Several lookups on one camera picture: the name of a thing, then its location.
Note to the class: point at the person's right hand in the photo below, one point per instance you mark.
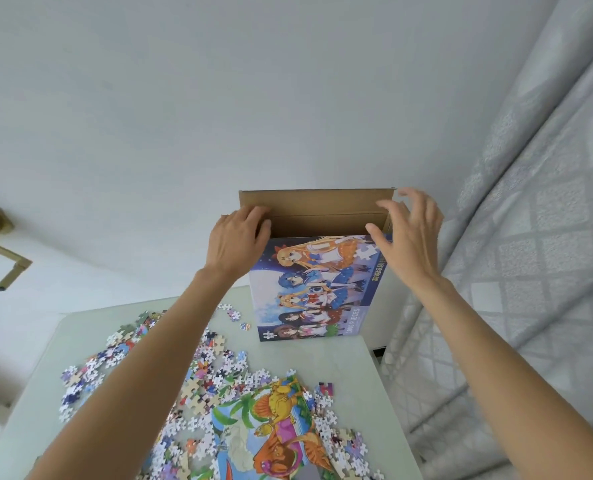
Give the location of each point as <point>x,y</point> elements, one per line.
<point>416,244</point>

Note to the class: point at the person's left hand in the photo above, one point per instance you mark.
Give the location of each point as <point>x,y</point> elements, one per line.
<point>234,244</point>

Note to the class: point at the cartoon print puzzle box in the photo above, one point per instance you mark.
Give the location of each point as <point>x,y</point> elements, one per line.
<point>316,294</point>

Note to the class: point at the pile of puzzle pieces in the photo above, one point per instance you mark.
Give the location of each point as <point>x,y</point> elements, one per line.
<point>216,374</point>

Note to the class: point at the dinosaur picture sheet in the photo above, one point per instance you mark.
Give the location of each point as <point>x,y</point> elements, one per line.
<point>276,434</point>

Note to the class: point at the person's left forearm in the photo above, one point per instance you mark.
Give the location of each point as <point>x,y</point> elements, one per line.
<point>141,374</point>

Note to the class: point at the person's right forearm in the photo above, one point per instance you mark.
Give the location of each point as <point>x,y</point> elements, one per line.
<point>506,384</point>

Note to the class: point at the grey patterned curtain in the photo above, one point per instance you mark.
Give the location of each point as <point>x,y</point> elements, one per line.
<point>536,244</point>

